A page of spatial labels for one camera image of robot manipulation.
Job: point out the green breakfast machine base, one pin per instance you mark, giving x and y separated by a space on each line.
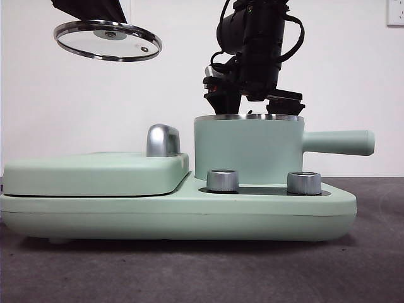
94 217

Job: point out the silver control knob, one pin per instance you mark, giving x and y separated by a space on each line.
221 181
303 183

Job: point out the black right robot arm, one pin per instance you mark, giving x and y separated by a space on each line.
259 47

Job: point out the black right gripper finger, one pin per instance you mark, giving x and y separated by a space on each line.
285 109
225 104

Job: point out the green griddle cover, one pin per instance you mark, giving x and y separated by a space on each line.
94 176

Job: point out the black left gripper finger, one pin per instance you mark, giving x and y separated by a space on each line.
110 11
82 9

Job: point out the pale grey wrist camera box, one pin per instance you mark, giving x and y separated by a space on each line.
210 74

